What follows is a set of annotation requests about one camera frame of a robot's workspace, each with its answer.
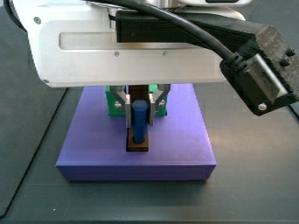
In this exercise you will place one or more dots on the blue peg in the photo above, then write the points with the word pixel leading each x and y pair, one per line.
pixel 139 124

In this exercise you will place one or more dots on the brown L-shaped bracket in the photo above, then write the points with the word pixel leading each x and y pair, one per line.
pixel 137 93

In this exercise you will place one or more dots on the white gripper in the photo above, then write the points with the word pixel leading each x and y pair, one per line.
pixel 76 53

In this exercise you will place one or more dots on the purple base block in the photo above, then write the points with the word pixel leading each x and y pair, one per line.
pixel 93 153

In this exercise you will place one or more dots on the green block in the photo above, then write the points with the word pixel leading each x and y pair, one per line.
pixel 116 111

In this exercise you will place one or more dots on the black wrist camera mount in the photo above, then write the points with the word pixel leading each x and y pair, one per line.
pixel 263 72

